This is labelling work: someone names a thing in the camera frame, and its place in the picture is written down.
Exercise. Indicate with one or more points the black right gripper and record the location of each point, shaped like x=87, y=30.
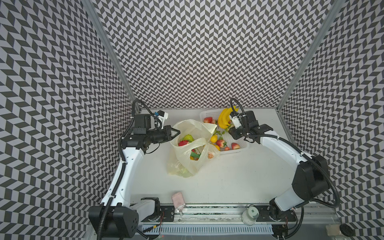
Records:
x=238, y=132

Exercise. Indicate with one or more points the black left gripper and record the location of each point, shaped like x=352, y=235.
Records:
x=167, y=129

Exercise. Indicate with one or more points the pink fake dragon fruit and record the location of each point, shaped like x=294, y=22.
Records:
x=194, y=153

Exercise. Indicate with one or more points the green fake custard apple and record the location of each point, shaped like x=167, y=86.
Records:
x=188, y=138

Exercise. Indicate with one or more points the translucent cream plastic bag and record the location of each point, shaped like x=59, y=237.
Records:
x=179, y=163

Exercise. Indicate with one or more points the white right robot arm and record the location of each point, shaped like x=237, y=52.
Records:
x=310, y=172

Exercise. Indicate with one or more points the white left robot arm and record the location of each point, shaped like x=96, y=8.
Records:
x=116, y=217

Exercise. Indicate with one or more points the yellow fake banana bunch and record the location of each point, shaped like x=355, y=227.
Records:
x=224, y=118

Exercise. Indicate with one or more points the yellow fake mango small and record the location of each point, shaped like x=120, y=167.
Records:
x=214, y=139

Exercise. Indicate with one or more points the pink cloth pad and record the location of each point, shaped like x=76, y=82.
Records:
x=178, y=201

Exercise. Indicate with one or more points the white green small bottle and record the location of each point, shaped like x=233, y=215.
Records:
x=250, y=215

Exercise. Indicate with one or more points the white vent grille strip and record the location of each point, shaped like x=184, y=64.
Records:
x=211, y=230

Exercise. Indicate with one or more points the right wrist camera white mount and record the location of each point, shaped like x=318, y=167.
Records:
x=236, y=120

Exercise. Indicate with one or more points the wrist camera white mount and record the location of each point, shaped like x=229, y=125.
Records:
x=160, y=118
x=236, y=120

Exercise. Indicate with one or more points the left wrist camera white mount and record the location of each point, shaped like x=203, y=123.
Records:
x=160, y=118

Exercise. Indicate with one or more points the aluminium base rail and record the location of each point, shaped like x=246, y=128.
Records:
x=232, y=214

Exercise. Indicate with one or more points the aluminium corner post right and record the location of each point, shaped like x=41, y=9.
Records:
x=321, y=35

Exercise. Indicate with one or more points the aluminium corner post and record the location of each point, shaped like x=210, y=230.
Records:
x=94, y=18
x=321, y=35

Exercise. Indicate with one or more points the aluminium corner post left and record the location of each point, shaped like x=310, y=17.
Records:
x=94, y=18

